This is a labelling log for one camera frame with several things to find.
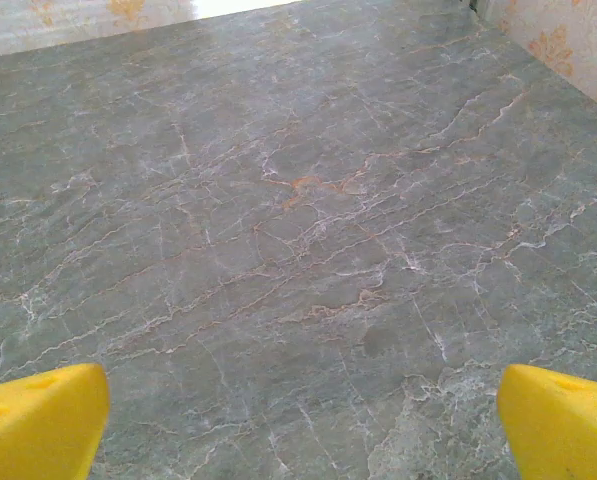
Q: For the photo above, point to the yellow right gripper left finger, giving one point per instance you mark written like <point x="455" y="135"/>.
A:
<point x="38" y="425"/>

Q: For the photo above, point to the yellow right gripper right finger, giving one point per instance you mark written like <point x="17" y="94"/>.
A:
<point x="563" y="430"/>

